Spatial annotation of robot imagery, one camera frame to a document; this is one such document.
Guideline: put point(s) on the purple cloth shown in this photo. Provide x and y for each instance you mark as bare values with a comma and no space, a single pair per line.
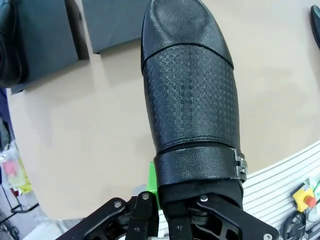
3,112

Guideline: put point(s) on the black metal shoe stand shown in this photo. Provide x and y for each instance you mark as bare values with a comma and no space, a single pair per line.
47,37
112,25

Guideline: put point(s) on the aluminium profile table frame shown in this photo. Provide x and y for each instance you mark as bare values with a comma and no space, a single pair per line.
270,190

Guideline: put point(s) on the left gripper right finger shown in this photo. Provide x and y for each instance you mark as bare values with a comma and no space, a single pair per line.
220,220

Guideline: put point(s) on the black plain loafer shoe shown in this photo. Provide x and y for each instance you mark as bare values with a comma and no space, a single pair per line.
10,50

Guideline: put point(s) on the yellow emergency stop button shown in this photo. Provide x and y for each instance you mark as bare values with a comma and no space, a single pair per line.
303,197

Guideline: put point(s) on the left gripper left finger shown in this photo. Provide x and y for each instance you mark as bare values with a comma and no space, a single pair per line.
140,217

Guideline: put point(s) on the yellow plastic bag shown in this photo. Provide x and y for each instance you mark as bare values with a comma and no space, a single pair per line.
17,175

